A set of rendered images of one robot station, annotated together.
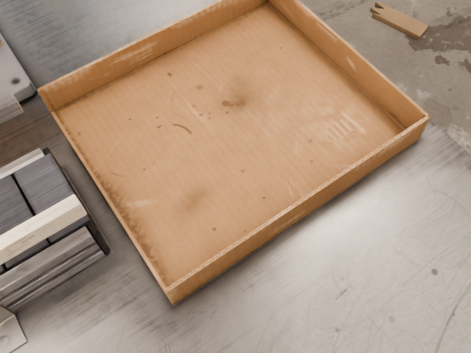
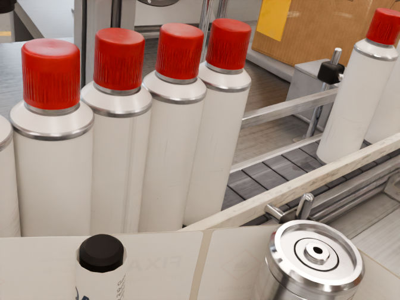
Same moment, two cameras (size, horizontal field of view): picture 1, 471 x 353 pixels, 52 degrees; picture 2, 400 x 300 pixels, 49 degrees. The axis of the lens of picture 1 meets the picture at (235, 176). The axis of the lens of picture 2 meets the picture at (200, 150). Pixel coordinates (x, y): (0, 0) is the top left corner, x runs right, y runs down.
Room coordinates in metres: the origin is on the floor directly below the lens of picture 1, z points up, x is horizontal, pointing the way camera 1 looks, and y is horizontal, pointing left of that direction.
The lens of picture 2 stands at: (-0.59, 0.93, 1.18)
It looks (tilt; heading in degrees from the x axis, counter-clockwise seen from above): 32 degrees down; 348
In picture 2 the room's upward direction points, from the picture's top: 11 degrees clockwise
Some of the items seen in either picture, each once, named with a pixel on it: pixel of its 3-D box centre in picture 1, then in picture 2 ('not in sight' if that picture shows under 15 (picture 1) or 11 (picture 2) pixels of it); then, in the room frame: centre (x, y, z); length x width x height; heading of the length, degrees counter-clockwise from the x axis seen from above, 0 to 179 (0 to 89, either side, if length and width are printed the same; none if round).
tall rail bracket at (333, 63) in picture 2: not in sight; (334, 102); (0.00, 0.60, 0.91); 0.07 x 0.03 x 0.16; 33
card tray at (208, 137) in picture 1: (229, 114); not in sight; (0.30, 0.00, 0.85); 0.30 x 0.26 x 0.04; 123
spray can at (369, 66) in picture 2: not in sight; (359, 93); (-0.12, 0.64, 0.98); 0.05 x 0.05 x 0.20
